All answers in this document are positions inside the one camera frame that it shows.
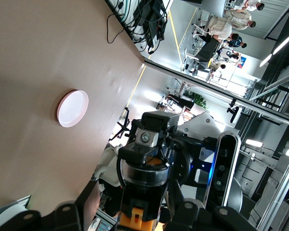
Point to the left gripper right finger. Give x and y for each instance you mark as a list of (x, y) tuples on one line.
[(207, 219)]

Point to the ceiling light strip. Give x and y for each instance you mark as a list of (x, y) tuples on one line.
[(281, 45), (266, 60)]

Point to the black chair base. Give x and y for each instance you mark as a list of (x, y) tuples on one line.
[(121, 127)]

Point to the green potted plant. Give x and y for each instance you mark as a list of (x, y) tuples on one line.
[(200, 101)]

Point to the seated person white shirt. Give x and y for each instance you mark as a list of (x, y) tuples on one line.
[(222, 31)]

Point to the pink round plate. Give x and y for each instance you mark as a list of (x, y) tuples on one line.
[(72, 108)]

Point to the person dark blue shirt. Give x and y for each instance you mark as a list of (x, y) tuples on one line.
[(236, 42)]

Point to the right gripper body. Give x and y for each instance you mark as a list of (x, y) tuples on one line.
[(197, 125)]

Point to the blue and red poster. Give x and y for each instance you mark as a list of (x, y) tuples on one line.
[(242, 62)]

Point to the aluminium frame post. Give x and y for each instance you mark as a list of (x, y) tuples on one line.
[(207, 87)]

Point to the black mounted camera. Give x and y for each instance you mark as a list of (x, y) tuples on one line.
[(234, 113)]

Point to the white office chair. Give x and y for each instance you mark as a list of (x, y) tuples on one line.
[(202, 27)]

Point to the black desk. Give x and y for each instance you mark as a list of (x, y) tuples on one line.
[(207, 50)]

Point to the person black clothes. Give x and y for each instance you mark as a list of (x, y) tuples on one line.
[(183, 102)]

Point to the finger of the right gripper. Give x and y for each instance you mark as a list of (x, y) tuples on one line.
[(149, 120)]

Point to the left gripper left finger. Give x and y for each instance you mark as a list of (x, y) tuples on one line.
[(57, 216)]

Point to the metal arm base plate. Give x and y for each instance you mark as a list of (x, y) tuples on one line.
[(19, 199)]

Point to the person beige shirt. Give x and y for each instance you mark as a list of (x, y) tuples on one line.
[(238, 19)]

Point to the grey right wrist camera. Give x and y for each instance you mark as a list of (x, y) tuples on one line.
[(225, 163)]

